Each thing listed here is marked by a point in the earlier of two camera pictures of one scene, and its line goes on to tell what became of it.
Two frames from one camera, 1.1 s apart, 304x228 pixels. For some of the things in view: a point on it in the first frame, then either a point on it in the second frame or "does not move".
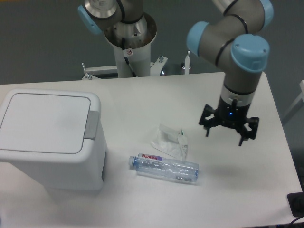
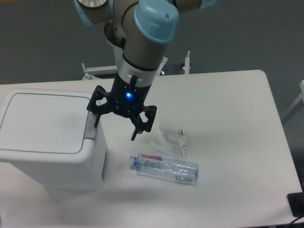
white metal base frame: x=93 y=72 does not move
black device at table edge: x=296 y=202 does not move
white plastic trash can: x=45 y=131 does not move
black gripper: x=232 y=114 to x=126 y=99
